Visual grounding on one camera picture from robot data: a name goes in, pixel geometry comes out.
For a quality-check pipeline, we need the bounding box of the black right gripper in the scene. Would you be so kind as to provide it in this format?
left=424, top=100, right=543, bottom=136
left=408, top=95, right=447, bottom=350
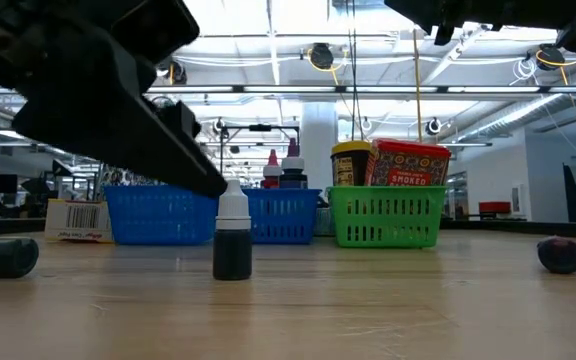
left=384, top=0, right=499, bottom=46

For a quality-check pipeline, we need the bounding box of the yellow Corn Pops cereal box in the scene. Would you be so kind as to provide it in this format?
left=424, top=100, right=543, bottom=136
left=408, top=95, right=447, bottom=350
left=44, top=198, right=115, bottom=245

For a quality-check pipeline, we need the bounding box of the black aluminium table frame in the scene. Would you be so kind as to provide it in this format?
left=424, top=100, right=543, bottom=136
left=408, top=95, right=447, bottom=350
left=0, top=214, right=576, bottom=240

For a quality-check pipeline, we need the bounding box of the yellow-lid dark jar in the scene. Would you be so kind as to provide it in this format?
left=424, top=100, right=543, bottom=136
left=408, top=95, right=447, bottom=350
left=330, top=140, right=373, bottom=188

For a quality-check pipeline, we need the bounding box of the red smoked paprika tin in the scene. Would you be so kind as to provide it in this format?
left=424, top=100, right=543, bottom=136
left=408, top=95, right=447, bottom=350
left=364, top=138, right=453, bottom=188

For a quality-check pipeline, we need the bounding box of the small green dropper bottle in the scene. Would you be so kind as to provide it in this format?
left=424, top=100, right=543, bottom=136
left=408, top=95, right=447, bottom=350
left=0, top=236, right=40, bottom=280

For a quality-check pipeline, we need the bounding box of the black computer monitor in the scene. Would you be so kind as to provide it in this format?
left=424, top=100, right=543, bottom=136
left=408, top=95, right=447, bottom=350
left=0, top=173, right=19, bottom=195

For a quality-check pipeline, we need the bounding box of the black metal frame stand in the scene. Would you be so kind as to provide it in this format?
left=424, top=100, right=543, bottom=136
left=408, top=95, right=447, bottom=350
left=217, top=123, right=302, bottom=187

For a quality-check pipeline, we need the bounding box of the small black dropper bottle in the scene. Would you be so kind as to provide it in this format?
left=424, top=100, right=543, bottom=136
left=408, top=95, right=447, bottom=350
left=211, top=179, right=254, bottom=282

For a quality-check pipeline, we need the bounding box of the large ceiling cable reel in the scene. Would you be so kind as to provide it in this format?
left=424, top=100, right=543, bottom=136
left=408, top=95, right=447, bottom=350
left=535, top=42, right=567, bottom=71
left=309, top=42, right=336, bottom=71
left=156, top=58, right=189, bottom=86

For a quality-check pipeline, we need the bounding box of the blue plastic basket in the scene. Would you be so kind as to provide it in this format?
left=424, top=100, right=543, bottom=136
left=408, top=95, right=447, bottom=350
left=244, top=187, right=322, bottom=246
left=102, top=184, right=220, bottom=247

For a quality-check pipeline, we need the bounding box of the black upright panel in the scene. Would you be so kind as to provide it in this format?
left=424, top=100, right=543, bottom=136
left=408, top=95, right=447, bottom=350
left=562, top=162, right=576, bottom=224

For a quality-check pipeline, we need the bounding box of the silver ventilation duct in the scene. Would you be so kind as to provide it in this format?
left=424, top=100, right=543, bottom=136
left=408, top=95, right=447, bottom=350
left=460, top=92, right=576, bottom=142

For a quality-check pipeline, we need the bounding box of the black office chair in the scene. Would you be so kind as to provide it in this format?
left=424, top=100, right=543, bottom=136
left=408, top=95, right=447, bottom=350
left=20, top=174, right=54, bottom=217

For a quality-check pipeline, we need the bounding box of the purple food colouring bottle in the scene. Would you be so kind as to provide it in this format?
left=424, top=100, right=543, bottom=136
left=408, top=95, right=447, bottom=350
left=279, top=137, right=310, bottom=190

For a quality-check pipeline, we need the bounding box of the white round pillar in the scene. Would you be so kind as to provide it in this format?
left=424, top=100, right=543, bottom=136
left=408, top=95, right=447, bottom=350
left=299, top=102, right=340, bottom=190

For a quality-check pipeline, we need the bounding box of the small dark red dropper bottle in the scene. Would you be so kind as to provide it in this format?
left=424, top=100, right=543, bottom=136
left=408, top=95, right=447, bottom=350
left=537, top=236, right=576, bottom=275

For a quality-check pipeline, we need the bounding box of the red food colouring bottle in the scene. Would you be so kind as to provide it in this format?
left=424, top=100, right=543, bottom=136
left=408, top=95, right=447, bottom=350
left=262, top=148, right=284, bottom=190

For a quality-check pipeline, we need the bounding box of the red seat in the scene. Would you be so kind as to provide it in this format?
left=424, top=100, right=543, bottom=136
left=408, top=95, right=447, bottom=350
left=477, top=200, right=513, bottom=216

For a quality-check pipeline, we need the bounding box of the green plastic basket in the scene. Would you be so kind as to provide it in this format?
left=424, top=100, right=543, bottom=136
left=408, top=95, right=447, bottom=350
left=326, top=184, right=448, bottom=250

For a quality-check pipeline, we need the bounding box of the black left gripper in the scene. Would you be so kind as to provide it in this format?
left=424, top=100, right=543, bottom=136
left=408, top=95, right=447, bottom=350
left=0, top=0, right=228, bottom=199

